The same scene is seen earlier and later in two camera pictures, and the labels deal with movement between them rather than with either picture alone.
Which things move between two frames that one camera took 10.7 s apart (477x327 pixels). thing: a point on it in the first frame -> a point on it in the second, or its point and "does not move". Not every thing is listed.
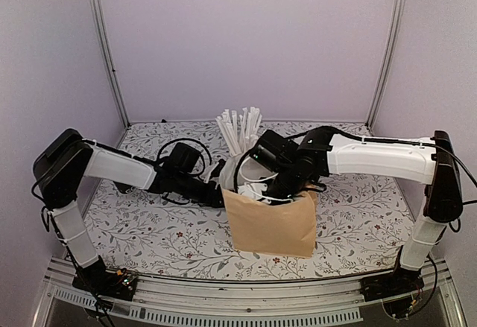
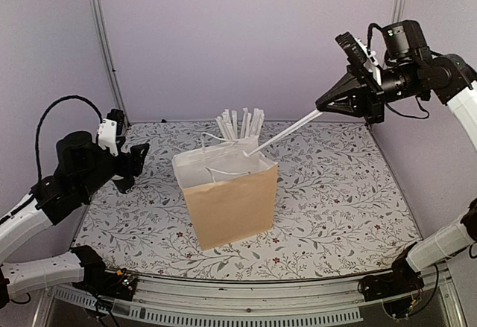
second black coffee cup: [123, 188] does not move
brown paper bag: [286, 229] -> [233, 197]
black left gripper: [213, 202] -> [136, 162]
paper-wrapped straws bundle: [239, 134] does not move
